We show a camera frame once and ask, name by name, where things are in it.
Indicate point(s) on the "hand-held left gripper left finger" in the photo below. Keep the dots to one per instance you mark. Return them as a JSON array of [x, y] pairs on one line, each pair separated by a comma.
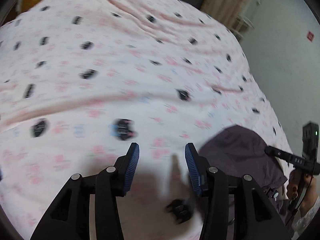
[[131, 170]]

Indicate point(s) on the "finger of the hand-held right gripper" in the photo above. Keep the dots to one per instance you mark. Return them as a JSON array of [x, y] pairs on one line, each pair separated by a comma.
[[295, 159]]

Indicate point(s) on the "person's right hand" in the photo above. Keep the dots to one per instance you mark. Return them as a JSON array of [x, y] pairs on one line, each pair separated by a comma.
[[293, 185]]

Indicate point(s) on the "grey and purple jacket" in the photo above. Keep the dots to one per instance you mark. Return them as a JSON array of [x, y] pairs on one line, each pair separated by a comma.
[[237, 150]]

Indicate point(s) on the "white shelf rack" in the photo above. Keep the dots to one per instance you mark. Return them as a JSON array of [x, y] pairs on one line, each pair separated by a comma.
[[241, 26]]

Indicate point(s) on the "beige curtain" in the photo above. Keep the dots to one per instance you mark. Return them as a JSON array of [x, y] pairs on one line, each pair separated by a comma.
[[225, 2]]

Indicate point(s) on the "red wall sticker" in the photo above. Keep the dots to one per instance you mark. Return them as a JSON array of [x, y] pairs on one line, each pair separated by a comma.
[[310, 36]]

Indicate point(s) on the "pink cat print blanket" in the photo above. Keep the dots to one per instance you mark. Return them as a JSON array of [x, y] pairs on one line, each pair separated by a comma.
[[75, 105]]

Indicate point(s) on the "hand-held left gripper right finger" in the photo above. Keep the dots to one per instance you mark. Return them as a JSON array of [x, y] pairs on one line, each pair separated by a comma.
[[193, 170]]

